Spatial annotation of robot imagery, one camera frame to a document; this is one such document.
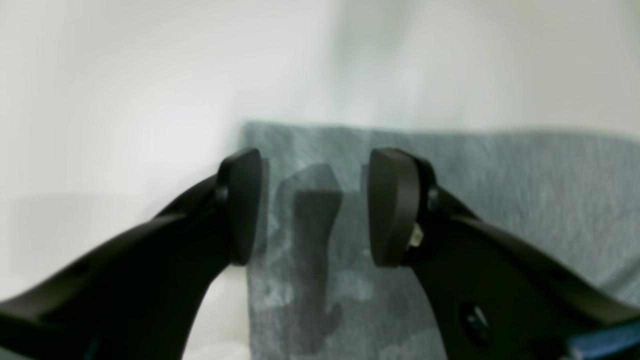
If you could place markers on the grey T-shirt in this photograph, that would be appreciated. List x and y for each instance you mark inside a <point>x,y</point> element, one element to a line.
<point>314,290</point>

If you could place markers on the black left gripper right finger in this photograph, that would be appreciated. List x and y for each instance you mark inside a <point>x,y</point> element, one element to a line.
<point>494,296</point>

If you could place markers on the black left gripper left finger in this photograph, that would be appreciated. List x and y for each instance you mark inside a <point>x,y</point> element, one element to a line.
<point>136,296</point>

